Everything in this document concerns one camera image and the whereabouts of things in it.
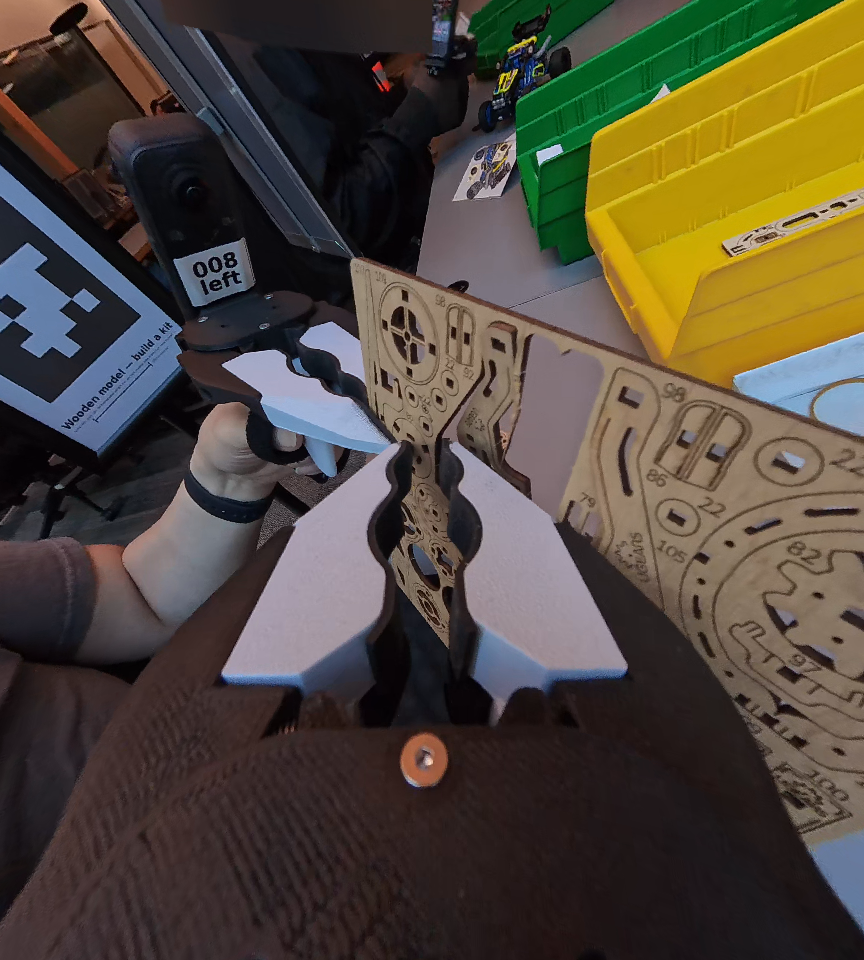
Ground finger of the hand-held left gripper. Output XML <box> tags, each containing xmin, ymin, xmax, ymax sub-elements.
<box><xmin>298</xmin><ymin>321</ymin><xmax>364</xmax><ymax>376</ymax></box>
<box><xmin>218</xmin><ymin>341</ymin><xmax>397</xmax><ymax>456</ymax></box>

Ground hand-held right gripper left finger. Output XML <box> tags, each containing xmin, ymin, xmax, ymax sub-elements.
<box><xmin>220</xmin><ymin>441</ymin><xmax>415</xmax><ymax>717</ymax></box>

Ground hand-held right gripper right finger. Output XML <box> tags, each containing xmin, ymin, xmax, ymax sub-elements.
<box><xmin>448</xmin><ymin>441</ymin><xmax>629</xmax><ymax>720</ymax></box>

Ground laser-cut wooden parts sheet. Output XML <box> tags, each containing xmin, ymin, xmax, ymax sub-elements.
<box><xmin>349</xmin><ymin>257</ymin><xmax>864</xmax><ymax>835</ymax></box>

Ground person's left forearm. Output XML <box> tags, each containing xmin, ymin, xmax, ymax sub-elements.
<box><xmin>83</xmin><ymin>487</ymin><xmax>286</xmax><ymax>667</ymax></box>

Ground grey desk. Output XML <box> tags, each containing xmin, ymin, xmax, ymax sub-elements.
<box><xmin>415</xmin><ymin>0</ymin><xmax>864</xmax><ymax>960</ymax></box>

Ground person's left hand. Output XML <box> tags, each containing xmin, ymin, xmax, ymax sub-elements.
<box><xmin>186</xmin><ymin>401</ymin><xmax>328</xmax><ymax>505</ymax></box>

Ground black wristband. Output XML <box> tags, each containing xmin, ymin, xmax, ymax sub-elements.
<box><xmin>183</xmin><ymin>468</ymin><xmax>275</xmax><ymax>525</ymax></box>

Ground framed marker sign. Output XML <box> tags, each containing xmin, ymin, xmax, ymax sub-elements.
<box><xmin>0</xmin><ymin>97</ymin><xmax>185</xmax><ymax>470</ymax></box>

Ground toy car instruction sheet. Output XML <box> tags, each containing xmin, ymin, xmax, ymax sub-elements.
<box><xmin>453</xmin><ymin>135</ymin><xmax>517</xmax><ymax>202</ymax></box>

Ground black sign stand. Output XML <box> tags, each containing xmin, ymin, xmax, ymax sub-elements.
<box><xmin>0</xmin><ymin>450</ymin><xmax>121</xmax><ymax>541</ymax></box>

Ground person's dark shirt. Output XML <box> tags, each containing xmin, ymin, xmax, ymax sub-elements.
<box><xmin>0</xmin><ymin>536</ymin><xmax>178</xmax><ymax>957</ymax></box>

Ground black smartphone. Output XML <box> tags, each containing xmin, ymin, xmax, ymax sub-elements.
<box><xmin>430</xmin><ymin>0</ymin><xmax>463</xmax><ymax>76</ymax></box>

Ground white cardboard tray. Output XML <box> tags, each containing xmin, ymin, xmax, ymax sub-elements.
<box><xmin>732</xmin><ymin>318</ymin><xmax>864</xmax><ymax>457</ymax></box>

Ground toy racing car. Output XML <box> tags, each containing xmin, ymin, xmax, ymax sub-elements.
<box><xmin>477</xmin><ymin>3</ymin><xmax>574</xmax><ymax>135</ymax></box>

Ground group of rubber bands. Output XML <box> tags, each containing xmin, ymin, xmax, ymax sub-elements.
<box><xmin>809</xmin><ymin>373</ymin><xmax>864</xmax><ymax>440</ymax></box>

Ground yellow plastic bin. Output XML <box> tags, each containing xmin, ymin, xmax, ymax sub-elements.
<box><xmin>585</xmin><ymin>71</ymin><xmax>864</xmax><ymax>387</ymax></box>
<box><xmin>588</xmin><ymin>0</ymin><xmax>864</xmax><ymax>219</ymax></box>

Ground green plastic bin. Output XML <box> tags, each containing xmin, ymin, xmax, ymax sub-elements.
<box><xmin>514</xmin><ymin>0</ymin><xmax>845</xmax><ymax>265</ymax></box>
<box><xmin>469</xmin><ymin>0</ymin><xmax>616</xmax><ymax>80</ymax></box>

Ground narrow wooden parts sheet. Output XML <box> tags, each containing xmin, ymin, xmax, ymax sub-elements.
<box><xmin>723</xmin><ymin>171</ymin><xmax>864</xmax><ymax>258</ymax></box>

